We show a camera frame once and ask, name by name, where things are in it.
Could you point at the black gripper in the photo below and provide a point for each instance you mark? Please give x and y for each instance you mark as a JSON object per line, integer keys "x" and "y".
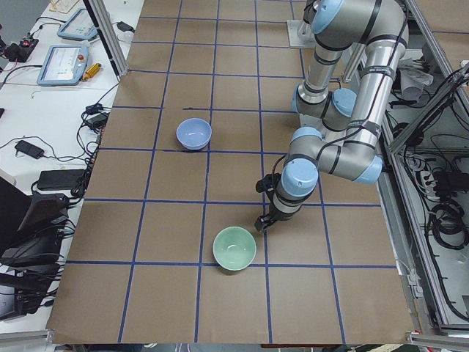
{"x": 273, "y": 217}

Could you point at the green bowl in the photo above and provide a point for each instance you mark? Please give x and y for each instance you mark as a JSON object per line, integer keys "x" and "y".
{"x": 234, "y": 248}

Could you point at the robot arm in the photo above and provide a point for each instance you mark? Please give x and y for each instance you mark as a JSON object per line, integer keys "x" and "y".
{"x": 343, "y": 126}

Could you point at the blue bowl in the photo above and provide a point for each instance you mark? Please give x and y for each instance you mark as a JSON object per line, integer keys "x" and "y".
{"x": 194, "y": 133}

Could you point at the brown paper mat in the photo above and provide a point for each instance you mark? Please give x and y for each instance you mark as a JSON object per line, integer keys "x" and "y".
{"x": 141, "y": 266}

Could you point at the gold cylinder tool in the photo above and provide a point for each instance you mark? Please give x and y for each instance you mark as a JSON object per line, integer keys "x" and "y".
{"x": 91, "y": 71}

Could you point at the black power adapter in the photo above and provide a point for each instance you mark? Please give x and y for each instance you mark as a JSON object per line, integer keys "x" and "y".
{"x": 124, "y": 27}

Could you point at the black phone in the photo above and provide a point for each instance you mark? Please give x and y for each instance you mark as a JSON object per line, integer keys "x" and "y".
{"x": 29, "y": 149}

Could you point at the near teach pendant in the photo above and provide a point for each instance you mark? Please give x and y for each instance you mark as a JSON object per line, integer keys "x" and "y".
{"x": 64, "y": 65}

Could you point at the teach pendant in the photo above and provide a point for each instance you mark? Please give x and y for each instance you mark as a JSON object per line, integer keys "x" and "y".
{"x": 79, "y": 27}
{"x": 64, "y": 65}

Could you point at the far teach pendant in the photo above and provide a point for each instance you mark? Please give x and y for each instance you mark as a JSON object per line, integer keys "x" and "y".
{"x": 79, "y": 27}

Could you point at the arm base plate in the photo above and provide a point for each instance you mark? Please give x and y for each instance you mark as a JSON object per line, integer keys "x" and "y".
{"x": 300, "y": 34}

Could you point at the aluminium frame post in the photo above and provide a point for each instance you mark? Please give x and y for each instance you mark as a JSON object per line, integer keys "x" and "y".
{"x": 102, "y": 22}

